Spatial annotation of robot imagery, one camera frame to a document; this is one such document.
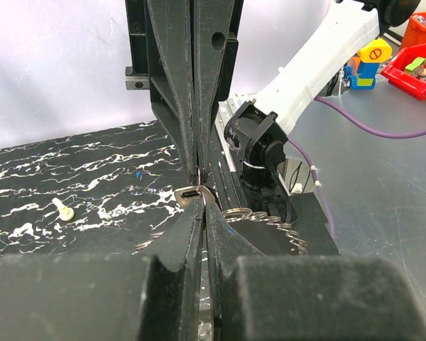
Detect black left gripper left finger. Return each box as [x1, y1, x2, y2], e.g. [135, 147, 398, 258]
[0, 200, 204, 340]

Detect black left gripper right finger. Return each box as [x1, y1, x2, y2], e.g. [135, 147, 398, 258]
[205, 204, 426, 340]

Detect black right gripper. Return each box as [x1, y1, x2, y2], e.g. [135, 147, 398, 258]
[125, 1, 244, 183]

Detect key with black tag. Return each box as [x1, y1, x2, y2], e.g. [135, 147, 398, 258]
[174, 185, 216, 209]

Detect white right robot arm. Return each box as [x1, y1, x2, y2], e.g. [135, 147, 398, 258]
[126, 1, 418, 207]

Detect small beige peg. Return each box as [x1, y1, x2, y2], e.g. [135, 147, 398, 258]
[52, 197, 75, 222]

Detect toy figure yellow head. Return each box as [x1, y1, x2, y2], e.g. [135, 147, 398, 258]
[342, 38, 393, 91]

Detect red plastic bin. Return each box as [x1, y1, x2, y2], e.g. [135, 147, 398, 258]
[380, 10, 426, 102]

